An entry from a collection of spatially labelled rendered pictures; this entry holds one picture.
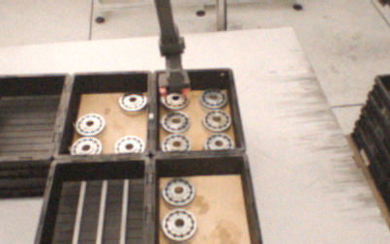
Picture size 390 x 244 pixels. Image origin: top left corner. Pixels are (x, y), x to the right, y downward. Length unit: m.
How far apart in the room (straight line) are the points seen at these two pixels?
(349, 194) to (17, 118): 1.22
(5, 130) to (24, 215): 0.31
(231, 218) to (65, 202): 0.51
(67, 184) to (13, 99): 0.48
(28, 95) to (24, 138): 0.22
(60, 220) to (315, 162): 0.92
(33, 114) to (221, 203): 0.77
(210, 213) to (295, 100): 0.74
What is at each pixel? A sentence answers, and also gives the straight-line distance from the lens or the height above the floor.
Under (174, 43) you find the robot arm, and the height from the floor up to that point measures 1.15.
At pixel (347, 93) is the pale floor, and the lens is 2.98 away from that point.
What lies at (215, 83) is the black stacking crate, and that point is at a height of 0.86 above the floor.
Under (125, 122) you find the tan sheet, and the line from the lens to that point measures 1.51.
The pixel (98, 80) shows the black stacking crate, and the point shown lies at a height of 0.90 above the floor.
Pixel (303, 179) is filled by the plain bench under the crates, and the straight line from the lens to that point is 1.55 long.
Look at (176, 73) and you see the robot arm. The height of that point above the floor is 1.07.
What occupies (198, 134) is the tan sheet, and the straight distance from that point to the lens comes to 1.45.
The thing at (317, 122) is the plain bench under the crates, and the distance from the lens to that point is 1.74.
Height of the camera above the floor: 1.94
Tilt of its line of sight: 48 degrees down
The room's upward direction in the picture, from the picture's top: straight up
